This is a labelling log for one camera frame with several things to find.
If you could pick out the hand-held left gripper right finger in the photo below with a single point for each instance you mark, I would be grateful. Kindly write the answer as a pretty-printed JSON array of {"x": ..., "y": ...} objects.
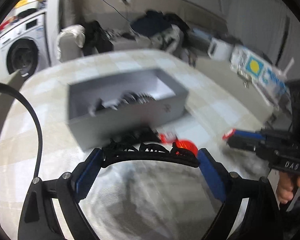
[{"x": 212, "y": 177}]

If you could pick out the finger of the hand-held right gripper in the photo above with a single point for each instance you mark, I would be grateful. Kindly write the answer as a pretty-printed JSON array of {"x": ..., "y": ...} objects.
[
  {"x": 245, "y": 145},
  {"x": 250, "y": 135}
]

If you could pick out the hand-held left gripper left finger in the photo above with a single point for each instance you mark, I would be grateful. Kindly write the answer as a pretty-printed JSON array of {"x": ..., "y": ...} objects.
[{"x": 87, "y": 175}]

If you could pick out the grey cardboard box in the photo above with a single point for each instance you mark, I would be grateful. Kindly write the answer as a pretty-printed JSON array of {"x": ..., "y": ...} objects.
[{"x": 130, "y": 122}]

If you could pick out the small black hair claw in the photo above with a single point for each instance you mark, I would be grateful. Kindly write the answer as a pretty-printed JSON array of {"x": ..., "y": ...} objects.
[{"x": 97, "y": 107}]

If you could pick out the person's right hand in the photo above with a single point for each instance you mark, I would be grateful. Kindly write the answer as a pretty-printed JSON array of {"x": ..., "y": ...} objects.
[{"x": 286, "y": 187}]

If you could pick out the red round badge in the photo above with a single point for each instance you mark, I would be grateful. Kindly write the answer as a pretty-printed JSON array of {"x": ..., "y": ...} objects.
[{"x": 186, "y": 146}]

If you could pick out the checked tablecloth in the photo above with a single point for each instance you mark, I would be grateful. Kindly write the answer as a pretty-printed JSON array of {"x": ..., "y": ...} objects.
[{"x": 52, "y": 140}]

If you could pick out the round black hair claw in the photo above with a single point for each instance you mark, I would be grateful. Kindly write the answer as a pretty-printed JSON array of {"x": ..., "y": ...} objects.
[{"x": 135, "y": 135}]

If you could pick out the white appliance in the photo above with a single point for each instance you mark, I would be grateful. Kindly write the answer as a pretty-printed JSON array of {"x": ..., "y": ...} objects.
[{"x": 221, "y": 48}]

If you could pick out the beige garment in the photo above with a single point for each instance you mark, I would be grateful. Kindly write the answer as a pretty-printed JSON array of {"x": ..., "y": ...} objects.
[{"x": 167, "y": 38}]

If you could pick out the beige sofa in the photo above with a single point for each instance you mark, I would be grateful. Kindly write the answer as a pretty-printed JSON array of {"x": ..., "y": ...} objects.
[{"x": 70, "y": 47}]

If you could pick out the black jacket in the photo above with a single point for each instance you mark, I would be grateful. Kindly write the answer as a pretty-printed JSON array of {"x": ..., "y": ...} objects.
[{"x": 97, "y": 38}]

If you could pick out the white washing machine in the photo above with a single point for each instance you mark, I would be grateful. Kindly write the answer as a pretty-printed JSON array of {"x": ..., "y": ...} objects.
[{"x": 22, "y": 52}]

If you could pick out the white cloth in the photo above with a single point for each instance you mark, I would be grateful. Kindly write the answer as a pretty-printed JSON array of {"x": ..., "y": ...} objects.
[{"x": 72, "y": 36}]

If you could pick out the pile of dark clothes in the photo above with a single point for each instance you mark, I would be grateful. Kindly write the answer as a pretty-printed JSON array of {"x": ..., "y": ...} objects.
[{"x": 155, "y": 21}]

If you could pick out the yellow box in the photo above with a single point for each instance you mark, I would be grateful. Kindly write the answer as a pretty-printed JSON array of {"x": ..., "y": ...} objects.
[{"x": 30, "y": 0}]

